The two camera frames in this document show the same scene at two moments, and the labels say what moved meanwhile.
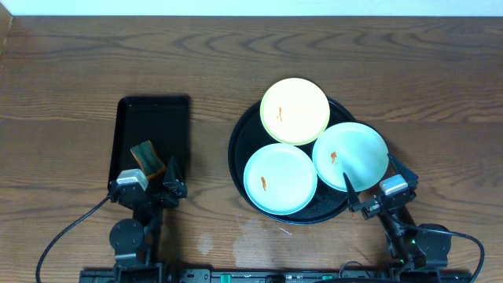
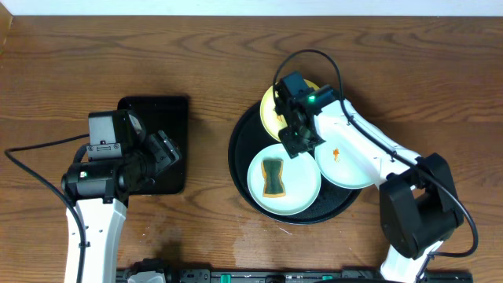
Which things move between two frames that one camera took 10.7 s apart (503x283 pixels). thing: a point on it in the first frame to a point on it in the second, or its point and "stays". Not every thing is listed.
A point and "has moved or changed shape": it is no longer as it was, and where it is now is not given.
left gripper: [153, 197] to [166, 148]
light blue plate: [280, 179] stays
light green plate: [352, 148] stays
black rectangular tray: [164, 119] stays
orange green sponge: [151, 164] has moved or changed shape
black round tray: [326, 203] stays
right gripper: [372, 207] to [291, 147]
